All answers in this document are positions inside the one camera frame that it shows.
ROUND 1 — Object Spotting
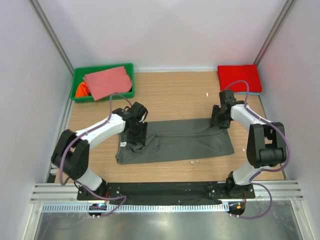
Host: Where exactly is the grey t shirt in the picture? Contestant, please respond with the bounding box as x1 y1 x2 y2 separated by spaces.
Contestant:
115 118 235 165

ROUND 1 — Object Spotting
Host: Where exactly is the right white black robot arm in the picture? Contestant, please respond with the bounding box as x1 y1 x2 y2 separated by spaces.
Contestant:
210 90 288 198

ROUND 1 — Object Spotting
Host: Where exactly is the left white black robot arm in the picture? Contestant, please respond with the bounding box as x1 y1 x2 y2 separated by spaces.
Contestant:
51 102 148 200

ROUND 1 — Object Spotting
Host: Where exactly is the light blue folded t shirt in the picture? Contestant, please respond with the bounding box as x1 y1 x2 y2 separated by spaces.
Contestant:
234 91 260 96

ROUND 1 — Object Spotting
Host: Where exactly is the pink folded t shirt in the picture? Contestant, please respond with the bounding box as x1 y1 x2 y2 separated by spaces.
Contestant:
83 66 133 101

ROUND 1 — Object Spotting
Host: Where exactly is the red folded t shirt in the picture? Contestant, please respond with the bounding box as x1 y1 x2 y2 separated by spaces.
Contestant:
217 64 263 93

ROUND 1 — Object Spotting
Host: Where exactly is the orange t shirt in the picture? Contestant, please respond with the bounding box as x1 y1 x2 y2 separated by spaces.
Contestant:
75 81 91 98

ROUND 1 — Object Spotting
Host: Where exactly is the green plastic bin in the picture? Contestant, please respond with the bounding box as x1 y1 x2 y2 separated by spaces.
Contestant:
70 63 135 103

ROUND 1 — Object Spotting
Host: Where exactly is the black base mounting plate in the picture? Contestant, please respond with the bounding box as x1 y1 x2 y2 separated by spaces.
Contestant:
76 181 256 206

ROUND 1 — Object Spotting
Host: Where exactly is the white slotted cable duct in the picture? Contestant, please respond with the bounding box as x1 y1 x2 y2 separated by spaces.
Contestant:
41 202 229 214

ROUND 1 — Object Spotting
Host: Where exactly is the aluminium frame rail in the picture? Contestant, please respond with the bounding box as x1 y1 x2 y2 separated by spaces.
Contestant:
29 182 81 204

